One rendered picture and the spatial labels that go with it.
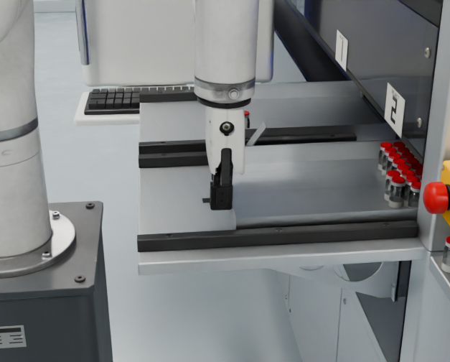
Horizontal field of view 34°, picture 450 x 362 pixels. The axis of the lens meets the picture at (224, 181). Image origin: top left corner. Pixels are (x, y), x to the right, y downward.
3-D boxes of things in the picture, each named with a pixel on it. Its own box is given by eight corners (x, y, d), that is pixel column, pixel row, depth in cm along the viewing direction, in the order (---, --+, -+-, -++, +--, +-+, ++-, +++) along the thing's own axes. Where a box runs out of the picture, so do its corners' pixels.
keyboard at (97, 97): (248, 92, 189) (248, 82, 188) (253, 110, 177) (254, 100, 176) (89, 95, 187) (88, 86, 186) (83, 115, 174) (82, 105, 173)
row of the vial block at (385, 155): (388, 166, 129) (390, 141, 127) (424, 215, 113) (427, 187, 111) (376, 166, 129) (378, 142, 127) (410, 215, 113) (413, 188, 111)
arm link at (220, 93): (260, 85, 99) (258, 107, 100) (250, 66, 106) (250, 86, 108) (196, 85, 98) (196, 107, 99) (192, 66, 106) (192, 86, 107)
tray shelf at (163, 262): (352, 96, 169) (353, 88, 168) (476, 256, 106) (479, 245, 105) (140, 104, 165) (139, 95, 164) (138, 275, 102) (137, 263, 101)
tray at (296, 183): (408, 156, 133) (410, 138, 132) (465, 227, 110) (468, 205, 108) (218, 165, 130) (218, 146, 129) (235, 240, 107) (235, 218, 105)
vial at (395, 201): (400, 202, 117) (402, 175, 115) (405, 208, 115) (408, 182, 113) (386, 202, 116) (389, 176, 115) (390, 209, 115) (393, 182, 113)
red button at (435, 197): (446, 204, 96) (451, 175, 94) (458, 218, 92) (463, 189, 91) (418, 205, 95) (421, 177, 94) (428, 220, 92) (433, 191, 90)
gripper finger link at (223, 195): (235, 176, 105) (233, 217, 108) (232, 166, 108) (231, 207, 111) (212, 176, 105) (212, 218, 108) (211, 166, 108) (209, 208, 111)
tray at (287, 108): (359, 95, 163) (360, 80, 162) (395, 140, 140) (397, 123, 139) (204, 100, 161) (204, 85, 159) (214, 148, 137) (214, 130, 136)
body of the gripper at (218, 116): (256, 102, 99) (252, 178, 104) (246, 78, 108) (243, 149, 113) (199, 102, 98) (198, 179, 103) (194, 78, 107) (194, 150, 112)
